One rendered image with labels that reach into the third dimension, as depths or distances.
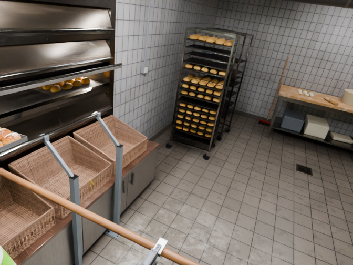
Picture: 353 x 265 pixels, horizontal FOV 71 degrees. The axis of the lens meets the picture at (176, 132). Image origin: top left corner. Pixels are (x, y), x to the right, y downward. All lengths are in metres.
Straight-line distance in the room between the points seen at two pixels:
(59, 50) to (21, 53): 0.30
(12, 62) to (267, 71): 4.69
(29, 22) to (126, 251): 1.93
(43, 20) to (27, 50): 0.24
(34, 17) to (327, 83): 4.99
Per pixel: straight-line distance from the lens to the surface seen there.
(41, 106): 2.13
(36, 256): 1.88
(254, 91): 5.71
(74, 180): 1.67
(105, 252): 2.47
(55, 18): 2.10
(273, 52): 5.56
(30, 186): 1.25
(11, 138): 1.61
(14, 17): 1.91
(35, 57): 2.02
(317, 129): 5.17
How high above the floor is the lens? 1.97
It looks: 26 degrees down
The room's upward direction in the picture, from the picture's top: 9 degrees clockwise
